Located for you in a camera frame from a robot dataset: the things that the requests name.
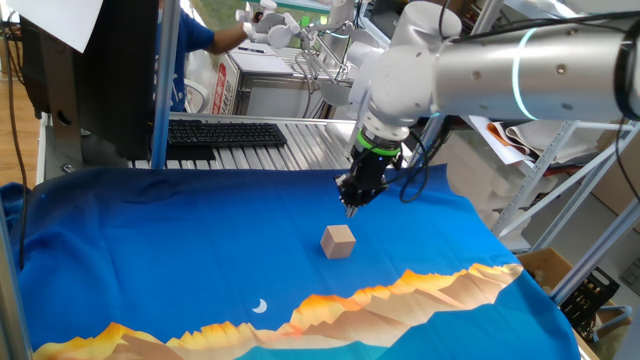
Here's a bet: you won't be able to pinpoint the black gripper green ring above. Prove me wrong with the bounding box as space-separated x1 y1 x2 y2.
334 129 403 219

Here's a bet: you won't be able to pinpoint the small wooden cube block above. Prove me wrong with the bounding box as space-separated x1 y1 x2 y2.
319 224 357 260

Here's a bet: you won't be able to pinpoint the white haptic hand device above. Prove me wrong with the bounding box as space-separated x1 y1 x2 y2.
234 0 304 50

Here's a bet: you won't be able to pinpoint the bare person forearm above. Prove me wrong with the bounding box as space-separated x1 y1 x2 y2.
205 23 251 56

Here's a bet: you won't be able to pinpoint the person hand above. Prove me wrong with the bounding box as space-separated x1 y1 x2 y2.
242 9 269 44

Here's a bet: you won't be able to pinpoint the white foam blocks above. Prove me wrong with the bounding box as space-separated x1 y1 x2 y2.
432 132 506 231

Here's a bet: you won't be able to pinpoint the grey cabinet red label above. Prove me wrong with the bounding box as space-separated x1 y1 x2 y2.
209 47 334 120

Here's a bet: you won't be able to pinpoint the black computer keyboard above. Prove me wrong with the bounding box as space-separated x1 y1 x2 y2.
167 119 289 149

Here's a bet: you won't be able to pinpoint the white metal shelf rack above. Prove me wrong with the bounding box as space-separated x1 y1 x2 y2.
467 0 640 254

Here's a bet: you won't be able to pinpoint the white round chair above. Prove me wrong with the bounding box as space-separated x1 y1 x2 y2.
184 79 210 114

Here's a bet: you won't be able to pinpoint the loose paper sheets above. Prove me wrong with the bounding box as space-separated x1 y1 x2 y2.
467 114 609 166

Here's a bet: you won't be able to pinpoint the open brown cardboard box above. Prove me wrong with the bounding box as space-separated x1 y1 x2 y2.
517 247 634 360

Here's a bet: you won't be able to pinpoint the blue mountain print cloth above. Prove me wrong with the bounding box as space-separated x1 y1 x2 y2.
0 164 584 360

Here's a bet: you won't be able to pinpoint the person in blue shirt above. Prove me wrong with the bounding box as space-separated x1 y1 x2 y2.
155 0 217 114

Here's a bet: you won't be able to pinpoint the black plastic crate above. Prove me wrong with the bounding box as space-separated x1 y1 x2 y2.
559 267 621 339

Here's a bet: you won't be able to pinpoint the black computer monitor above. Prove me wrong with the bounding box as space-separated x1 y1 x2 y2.
19 0 160 161

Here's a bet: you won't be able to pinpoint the white paper sheet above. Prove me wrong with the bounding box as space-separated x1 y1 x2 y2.
4 0 105 54

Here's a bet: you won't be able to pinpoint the blue vertical frame post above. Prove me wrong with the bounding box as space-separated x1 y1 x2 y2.
149 0 182 171

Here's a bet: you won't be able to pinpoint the thin black hanging cable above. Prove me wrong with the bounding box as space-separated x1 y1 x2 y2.
1 24 29 271

